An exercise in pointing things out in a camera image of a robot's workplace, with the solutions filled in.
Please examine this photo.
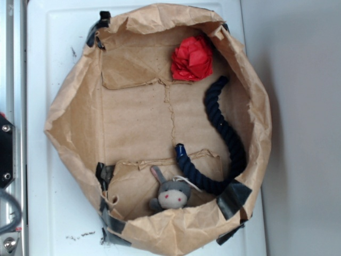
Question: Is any aluminium frame rail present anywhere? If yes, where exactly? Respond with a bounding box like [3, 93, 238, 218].
[1, 1, 29, 255]

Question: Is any brown paper bag bin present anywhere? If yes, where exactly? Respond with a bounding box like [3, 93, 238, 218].
[44, 3, 272, 255]

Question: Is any metal corner bracket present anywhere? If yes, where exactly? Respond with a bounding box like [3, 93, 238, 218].
[1, 231, 20, 256]

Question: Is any white plastic tray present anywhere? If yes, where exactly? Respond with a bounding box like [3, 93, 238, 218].
[25, 0, 269, 256]

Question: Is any grey plush donkey toy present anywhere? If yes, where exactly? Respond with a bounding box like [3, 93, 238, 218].
[149, 165, 202, 212]

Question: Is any black mounting plate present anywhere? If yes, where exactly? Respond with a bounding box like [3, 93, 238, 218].
[0, 115, 14, 189]

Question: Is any grey braided cable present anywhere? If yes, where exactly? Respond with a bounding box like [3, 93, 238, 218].
[0, 189, 22, 235]

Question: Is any dark blue twisted rope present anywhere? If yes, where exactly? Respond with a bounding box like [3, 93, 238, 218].
[174, 75, 247, 196]

